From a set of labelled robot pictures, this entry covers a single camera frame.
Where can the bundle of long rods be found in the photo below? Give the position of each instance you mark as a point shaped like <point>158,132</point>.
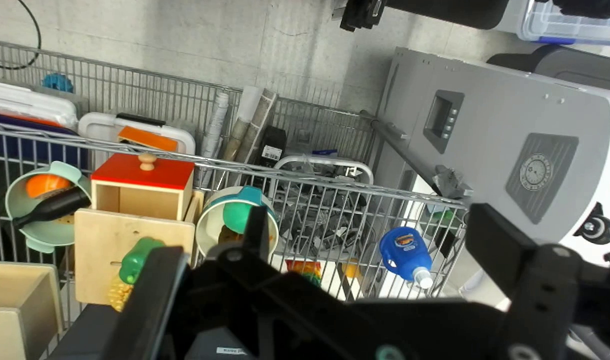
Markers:
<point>241,123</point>

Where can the wooden chest with red drawer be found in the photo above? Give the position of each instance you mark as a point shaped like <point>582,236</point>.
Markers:
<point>136,201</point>

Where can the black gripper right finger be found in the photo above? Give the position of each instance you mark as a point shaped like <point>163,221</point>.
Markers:
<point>541,292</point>

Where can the small blue object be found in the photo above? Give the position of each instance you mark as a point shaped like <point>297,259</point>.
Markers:
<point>57,82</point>

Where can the clear plastic tub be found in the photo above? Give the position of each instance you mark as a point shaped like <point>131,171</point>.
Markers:
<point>570,27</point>

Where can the black stand base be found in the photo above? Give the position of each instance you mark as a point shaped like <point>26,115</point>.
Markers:
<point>444,11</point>

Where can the blue detergent bottle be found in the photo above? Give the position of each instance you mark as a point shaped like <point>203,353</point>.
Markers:
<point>402,251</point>

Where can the grey plastic tote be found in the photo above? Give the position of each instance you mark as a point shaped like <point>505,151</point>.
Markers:
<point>84,337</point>

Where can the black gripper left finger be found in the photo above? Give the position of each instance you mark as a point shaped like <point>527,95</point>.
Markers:
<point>155,301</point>

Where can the white grey machine housing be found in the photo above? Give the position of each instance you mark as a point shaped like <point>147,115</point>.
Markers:
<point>491,153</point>

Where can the small black box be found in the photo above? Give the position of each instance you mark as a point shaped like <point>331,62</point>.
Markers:
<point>273,149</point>

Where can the green toy pepper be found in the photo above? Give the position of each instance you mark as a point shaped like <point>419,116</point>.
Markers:
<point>139,260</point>

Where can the light wooden box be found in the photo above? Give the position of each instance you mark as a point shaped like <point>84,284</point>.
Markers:
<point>17,313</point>

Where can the orange toy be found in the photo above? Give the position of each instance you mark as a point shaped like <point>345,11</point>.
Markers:
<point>44,185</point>

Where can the white pot with teal band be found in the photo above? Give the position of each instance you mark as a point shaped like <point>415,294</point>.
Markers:
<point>210,227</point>

